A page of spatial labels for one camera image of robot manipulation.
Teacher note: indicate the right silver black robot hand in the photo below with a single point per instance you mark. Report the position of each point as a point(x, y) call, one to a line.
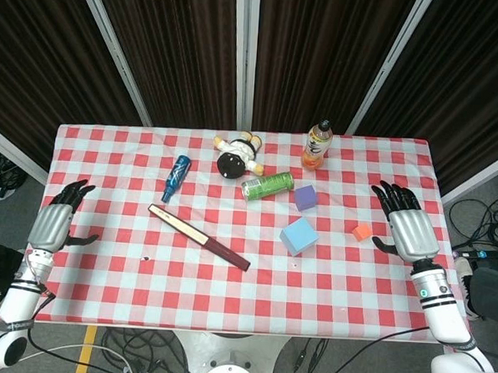
point(413, 232)

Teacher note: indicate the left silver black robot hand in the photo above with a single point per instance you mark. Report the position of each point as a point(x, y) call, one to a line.
point(48, 226)

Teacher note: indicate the small orange foam cube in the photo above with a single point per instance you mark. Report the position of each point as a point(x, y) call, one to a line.
point(361, 233)

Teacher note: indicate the purple foam cube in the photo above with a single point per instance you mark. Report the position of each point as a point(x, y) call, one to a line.
point(306, 198)

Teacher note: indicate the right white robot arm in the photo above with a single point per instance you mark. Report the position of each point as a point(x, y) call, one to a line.
point(441, 309)

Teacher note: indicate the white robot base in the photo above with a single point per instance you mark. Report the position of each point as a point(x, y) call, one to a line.
point(231, 359)

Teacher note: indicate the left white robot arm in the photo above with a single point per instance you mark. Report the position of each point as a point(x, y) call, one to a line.
point(17, 299)

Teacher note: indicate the black power strip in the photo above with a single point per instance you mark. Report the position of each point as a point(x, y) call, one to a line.
point(485, 253)

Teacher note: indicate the grey trousered leg white shoe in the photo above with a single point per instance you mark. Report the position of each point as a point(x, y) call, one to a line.
point(492, 291)

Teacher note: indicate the large blue foam cube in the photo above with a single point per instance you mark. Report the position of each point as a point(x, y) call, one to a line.
point(298, 237)

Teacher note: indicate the orange drink bottle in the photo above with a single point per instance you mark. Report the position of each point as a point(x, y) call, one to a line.
point(315, 150)

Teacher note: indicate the yellow floor tape strip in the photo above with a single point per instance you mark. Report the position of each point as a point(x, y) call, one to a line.
point(86, 351)

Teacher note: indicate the small blue bottle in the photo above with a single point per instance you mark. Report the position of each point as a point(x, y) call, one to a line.
point(177, 175)

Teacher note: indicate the dark red folded fan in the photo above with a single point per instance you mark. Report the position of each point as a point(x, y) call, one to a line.
point(196, 236)

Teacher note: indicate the dark ribbed partition panel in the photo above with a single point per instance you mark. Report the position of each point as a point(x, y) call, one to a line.
point(322, 56)
point(38, 58)
point(459, 89)
point(176, 53)

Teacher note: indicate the green drink can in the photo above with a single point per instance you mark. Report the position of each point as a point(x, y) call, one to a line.
point(270, 185)

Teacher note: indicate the red white checkered tablecloth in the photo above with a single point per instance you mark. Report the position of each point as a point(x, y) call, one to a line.
point(226, 294)

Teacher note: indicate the black haired doll figure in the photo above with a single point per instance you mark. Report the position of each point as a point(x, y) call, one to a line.
point(235, 158)

